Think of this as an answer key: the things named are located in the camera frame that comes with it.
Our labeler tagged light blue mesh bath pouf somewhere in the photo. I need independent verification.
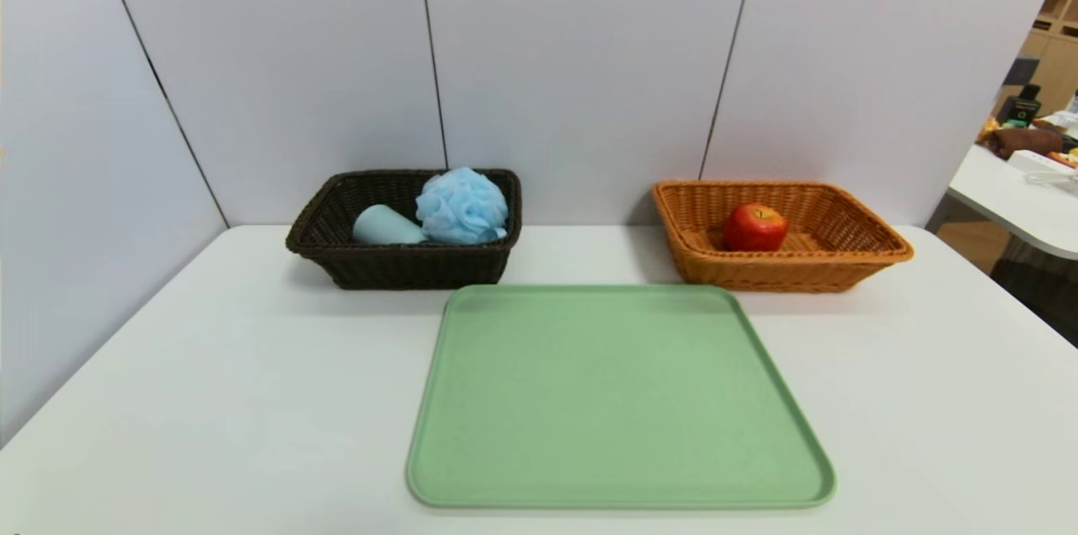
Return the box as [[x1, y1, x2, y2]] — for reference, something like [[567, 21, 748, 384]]
[[414, 166, 510, 245]]

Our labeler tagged blue-grey plastic cup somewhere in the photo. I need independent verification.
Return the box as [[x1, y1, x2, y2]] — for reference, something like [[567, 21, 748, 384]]
[[352, 204, 427, 246]]

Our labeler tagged red apple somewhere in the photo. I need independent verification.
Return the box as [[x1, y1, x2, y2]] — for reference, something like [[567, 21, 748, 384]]
[[723, 202, 790, 254]]

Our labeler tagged dark brown wicker basket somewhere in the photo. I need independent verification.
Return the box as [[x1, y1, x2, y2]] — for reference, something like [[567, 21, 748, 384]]
[[285, 169, 523, 291]]

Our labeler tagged orange wicker basket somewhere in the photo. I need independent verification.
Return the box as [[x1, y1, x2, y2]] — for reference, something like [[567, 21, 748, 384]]
[[653, 179, 915, 293]]

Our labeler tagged light green plastic tray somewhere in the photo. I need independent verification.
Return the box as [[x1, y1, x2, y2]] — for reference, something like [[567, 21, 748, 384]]
[[405, 283, 837, 511]]

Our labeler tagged white side table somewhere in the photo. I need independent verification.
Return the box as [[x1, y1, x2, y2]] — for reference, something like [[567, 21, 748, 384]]
[[949, 143, 1078, 259]]

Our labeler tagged brown cloth bundle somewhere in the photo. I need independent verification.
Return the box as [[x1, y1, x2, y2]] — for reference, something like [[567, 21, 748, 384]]
[[987, 125, 1065, 158]]

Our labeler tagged white flat box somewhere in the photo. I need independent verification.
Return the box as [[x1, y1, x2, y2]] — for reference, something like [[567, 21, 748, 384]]
[[1008, 149, 1078, 175]]

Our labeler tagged black device with green mark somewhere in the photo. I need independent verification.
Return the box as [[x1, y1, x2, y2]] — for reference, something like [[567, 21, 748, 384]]
[[1007, 83, 1043, 126]]

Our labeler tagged wooden shelf unit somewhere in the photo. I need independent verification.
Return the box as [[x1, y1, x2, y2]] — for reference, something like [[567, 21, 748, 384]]
[[1021, 0, 1078, 115]]

